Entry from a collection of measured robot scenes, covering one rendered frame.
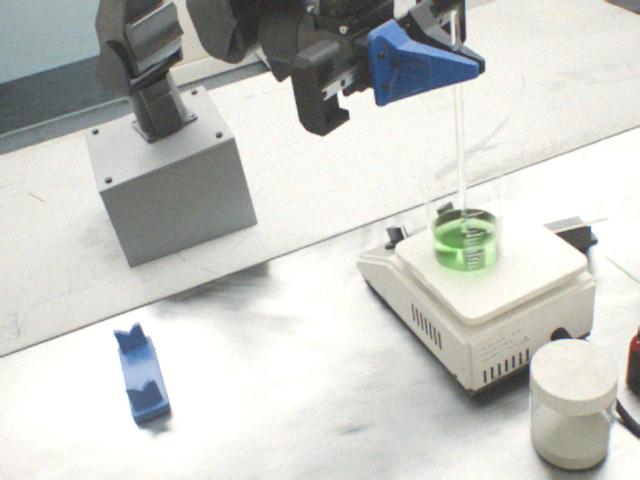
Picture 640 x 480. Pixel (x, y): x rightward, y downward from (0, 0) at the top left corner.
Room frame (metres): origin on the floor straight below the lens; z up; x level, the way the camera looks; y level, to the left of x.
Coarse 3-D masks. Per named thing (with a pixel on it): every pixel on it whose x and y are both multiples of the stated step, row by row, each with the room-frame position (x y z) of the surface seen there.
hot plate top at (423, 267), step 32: (512, 224) 0.51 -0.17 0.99; (416, 256) 0.49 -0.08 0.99; (512, 256) 0.47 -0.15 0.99; (544, 256) 0.46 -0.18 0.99; (576, 256) 0.45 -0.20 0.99; (448, 288) 0.45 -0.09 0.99; (480, 288) 0.44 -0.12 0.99; (512, 288) 0.43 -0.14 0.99; (544, 288) 0.43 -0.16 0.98; (480, 320) 0.41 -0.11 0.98
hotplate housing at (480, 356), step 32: (384, 288) 0.53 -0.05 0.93; (416, 288) 0.48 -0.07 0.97; (576, 288) 0.44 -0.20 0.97; (416, 320) 0.47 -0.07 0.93; (448, 320) 0.43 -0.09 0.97; (512, 320) 0.42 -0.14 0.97; (544, 320) 0.42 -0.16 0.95; (576, 320) 0.43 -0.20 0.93; (448, 352) 0.43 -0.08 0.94; (480, 352) 0.40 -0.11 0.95; (512, 352) 0.41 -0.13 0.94; (480, 384) 0.40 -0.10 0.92
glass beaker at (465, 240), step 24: (432, 168) 0.51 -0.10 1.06; (456, 168) 0.51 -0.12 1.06; (480, 168) 0.50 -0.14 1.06; (432, 192) 0.50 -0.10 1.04; (456, 192) 0.51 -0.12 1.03; (480, 192) 0.50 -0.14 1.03; (432, 216) 0.47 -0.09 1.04; (456, 216) 0.46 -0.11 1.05; (480, 216) 0.45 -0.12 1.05; (432, 240) 0.48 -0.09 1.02; (456, 240) 0.46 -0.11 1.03; (480, 240) 0.45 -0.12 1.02; (456, 264) 0.46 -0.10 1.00; (480, 264) 0.45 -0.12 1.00
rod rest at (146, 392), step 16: (128, 336) 0.54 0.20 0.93; (144, 336) 0.54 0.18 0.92; (128, 352) 0.54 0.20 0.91; (144, 352) 0.53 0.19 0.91; (128, 368) 0.52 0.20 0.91; (144, 368) 0.51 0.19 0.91; (128, 384) 0.50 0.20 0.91; (144, 384) 0.47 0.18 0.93; (160, 384) 0.49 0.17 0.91; (128, 400) 0.48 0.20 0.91; (144, 400) 0.46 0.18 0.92; (160, 400) 0.47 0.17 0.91; (144, 416) 0.46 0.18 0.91
